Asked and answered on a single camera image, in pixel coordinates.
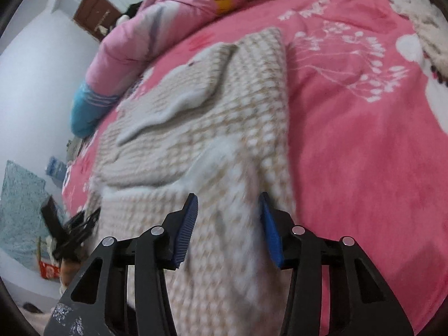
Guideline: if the teal speckled rug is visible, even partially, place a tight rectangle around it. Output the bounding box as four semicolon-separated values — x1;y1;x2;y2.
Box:
0;160;50;270

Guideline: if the red box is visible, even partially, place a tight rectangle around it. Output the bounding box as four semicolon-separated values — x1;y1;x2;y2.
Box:
38;260;64;280

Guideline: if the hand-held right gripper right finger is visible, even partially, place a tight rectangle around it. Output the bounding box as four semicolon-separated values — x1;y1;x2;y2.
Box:
258;192;415;336

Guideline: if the pink floral bed sheet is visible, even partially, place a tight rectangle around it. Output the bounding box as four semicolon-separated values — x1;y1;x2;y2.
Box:
60;0;448;336

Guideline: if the blue packet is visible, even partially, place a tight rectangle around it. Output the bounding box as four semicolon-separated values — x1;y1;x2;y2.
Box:
45;155;69;183

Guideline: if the cream knitted garment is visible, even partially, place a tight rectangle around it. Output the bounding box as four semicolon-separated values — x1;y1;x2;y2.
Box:
364;0;448;86

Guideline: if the brown door with hooks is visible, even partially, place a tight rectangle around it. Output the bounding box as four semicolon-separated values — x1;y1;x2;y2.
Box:
73;0;124;42

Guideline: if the grey patterned cloth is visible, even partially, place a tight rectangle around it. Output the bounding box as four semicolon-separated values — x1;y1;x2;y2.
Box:
66;137;85;163

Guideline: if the pink and blue printed quilt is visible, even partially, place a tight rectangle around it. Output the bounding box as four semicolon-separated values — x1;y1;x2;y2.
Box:
69;0;366;138

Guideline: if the beige checked knit coat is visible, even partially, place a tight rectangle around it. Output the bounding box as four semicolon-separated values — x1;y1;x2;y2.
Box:
83;27;317;336

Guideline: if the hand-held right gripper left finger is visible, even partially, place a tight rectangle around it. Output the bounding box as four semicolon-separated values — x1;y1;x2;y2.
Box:
44;192;199;336

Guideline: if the black and white plush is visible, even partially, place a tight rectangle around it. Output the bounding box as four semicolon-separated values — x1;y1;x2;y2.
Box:
116;2;143;26

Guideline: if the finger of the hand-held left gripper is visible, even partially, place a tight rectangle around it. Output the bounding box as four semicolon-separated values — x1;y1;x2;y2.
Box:
64;206;102;240
39;196;68;244

